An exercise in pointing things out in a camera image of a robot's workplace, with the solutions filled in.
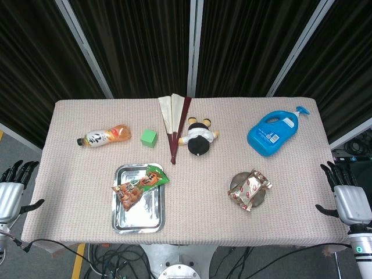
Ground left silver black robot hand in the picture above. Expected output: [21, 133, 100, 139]
[0, 160, 45, 225]

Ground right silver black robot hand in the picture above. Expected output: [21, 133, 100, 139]
[315, 161, 372, 226]

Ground red white snack packet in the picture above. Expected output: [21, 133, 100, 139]
[228, 169, 273, 213]

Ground green orange snack bag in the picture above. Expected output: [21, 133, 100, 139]
[112, 164, 170, 212]

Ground black electronics box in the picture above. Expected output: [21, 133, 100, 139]
[332, 148, 372, 175]

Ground blue detergent jug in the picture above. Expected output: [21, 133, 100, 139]
[246, 106, 310, 158]

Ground orange tea bottle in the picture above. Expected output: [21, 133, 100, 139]
[77, 124, 132, 148]

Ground round steel plate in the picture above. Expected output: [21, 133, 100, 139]
[229, 171, 267, 208]

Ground black pleated curtain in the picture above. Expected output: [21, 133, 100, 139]
[274, 0, 372, 139]
[0, 0, 106, 148]
[69, 0, 192, 99]
[196, 0, 322, 98]

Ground rectangular steel tray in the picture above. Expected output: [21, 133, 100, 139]
[112, 163, 166, 234]

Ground green cube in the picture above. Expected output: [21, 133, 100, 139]
[140, 129, 159, 148]

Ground pink woven tablecloth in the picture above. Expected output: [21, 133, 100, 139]
[20, 97, 354, 248]

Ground black white plush doll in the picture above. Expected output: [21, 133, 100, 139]
[178, 117, 220, 157]

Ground cream maroon folding fan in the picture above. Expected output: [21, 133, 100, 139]
[158, 93, 192, 165]

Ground black left hand cable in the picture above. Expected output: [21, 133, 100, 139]
[20, 238, 102, 277]

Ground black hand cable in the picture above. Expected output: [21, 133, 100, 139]
[20, 238, 102, 277]
[226, 243, 353, 279]

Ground black right hand cable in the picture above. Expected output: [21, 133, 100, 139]
[226, 243, 353, 279]

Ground tangled black floor cables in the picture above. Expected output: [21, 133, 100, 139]
[84, 244, 152, 279]

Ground grey metal partition post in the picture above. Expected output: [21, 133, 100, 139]
[266, 0, 339, 98]
[185, 0, 204, 98]
[55, 0, 114, 99]

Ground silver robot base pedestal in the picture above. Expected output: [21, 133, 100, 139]
[139, 244, 219, 279]

